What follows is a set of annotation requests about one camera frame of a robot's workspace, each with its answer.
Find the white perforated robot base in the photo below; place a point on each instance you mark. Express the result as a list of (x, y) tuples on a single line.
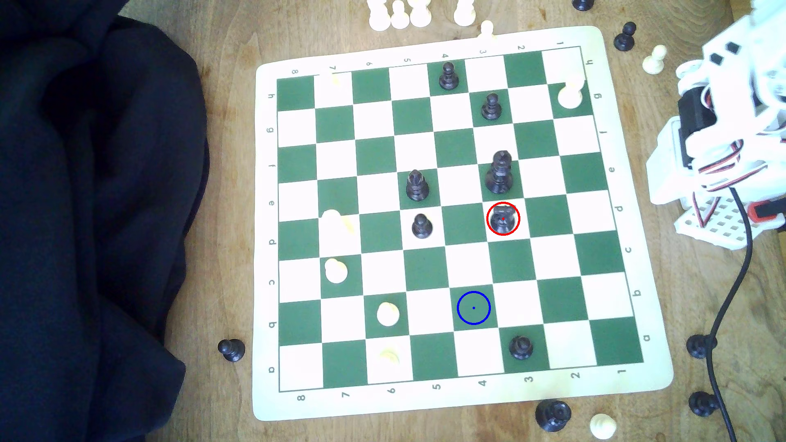
[(721, 228)]

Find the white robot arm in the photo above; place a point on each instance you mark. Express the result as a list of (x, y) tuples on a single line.
[(755, 55)]

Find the white chess pawn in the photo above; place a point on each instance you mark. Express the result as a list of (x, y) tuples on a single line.
[(653, 62), (387, 314), (486, 27), (400, 18), (336, 271), (603, 426)]

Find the white chess knight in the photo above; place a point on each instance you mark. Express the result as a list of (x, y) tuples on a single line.
[(571, 95)]

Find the black chess pawn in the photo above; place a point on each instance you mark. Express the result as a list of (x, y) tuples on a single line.
[(491, 108), (449, 78), (700, 404), (521, 348), (697, 346), (231, 350), (625, 40), (422, 228)]

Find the tall black chess queen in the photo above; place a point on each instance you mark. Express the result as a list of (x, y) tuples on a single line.
[(500, 176)]

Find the black chess bishop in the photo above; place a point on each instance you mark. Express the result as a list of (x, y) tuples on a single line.
[(417, 188)]

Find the large black chess piece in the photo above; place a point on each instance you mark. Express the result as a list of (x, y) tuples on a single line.
[(552, 416)]

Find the green white chess board mat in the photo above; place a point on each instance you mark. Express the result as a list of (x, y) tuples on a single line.
[(368, 123)]

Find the tall white chess piece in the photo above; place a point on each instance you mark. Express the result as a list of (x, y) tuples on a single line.
[(333, 221)]

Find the red black table clamp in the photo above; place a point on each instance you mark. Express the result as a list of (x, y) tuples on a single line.
[(764, 212)]

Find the dark navy cloth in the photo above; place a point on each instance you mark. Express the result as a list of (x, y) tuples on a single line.
[(92, 215)]

